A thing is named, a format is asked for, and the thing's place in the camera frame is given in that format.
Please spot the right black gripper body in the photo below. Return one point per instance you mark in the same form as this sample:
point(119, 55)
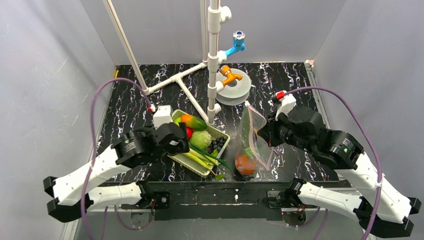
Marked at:
point(265, 133)

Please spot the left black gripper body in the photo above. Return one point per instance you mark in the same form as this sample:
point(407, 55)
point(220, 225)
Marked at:
point(178, 139)

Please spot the green toy bitter gourd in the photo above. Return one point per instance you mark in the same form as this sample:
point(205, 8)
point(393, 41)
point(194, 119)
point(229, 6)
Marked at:
point(248, 148)

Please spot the clear zip top bag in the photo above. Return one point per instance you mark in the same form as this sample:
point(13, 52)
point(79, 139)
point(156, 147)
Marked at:
point(250, 123)

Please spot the orange toy fruit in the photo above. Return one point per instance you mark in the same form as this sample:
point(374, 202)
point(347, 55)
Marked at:
point(245, 165)

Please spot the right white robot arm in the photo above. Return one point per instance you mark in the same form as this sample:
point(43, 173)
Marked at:
point(378, 203)

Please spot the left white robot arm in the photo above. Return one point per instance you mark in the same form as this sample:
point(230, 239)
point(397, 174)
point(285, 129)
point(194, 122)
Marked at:
point(81, 191)

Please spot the pale green plastic basket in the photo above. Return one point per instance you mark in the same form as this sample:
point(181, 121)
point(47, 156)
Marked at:
point(196, 167)

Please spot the orange green toy mango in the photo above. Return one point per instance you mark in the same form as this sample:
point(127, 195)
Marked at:
point(193, 122)

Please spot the green toy cabbage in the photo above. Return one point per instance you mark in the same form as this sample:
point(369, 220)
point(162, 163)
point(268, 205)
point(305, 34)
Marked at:
point(201, 139)

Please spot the dark toy grapes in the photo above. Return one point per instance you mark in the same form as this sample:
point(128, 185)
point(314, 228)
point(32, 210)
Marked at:
point(216, 145)

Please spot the green toy scallions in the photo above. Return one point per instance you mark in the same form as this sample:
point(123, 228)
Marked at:
point(206, 161)

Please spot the grey filament spool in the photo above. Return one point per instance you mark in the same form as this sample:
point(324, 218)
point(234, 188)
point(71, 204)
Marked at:
point(234, 93)

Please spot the orange toy faucet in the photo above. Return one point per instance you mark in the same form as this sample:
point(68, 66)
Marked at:
point(229, 75)

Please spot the blue toy faucet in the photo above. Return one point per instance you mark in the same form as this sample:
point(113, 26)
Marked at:
point(238, 39)

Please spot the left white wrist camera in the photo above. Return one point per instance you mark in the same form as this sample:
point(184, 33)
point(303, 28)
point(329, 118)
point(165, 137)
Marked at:
point(161, 115)

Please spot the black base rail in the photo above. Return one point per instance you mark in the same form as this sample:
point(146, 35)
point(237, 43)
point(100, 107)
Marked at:
point(215, 200)

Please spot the white pvc pipe frame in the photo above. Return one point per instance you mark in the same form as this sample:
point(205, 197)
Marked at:
point(211, 19)

